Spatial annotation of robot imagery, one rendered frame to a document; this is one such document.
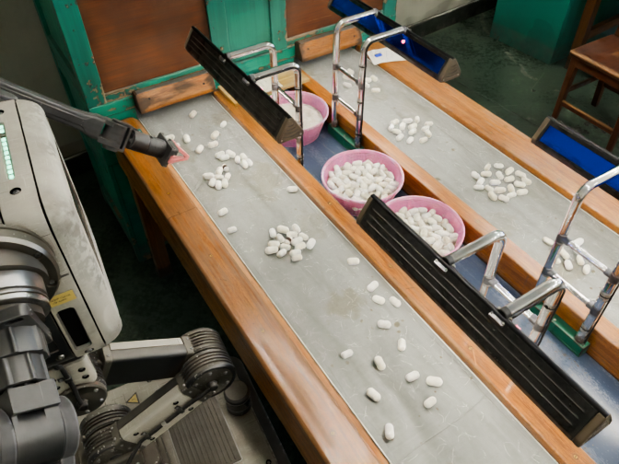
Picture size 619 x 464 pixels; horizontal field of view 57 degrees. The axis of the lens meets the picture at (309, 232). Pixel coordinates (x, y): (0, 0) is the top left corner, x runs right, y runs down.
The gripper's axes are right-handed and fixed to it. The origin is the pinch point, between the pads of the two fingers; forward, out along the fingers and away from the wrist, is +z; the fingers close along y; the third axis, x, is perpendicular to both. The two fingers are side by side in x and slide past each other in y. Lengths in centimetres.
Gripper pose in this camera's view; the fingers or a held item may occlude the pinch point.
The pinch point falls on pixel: (186, 156)
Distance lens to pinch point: 182.4
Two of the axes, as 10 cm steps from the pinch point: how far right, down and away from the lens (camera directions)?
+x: -5.4, 7.8, 3.1
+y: -5.2, -6.0, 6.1
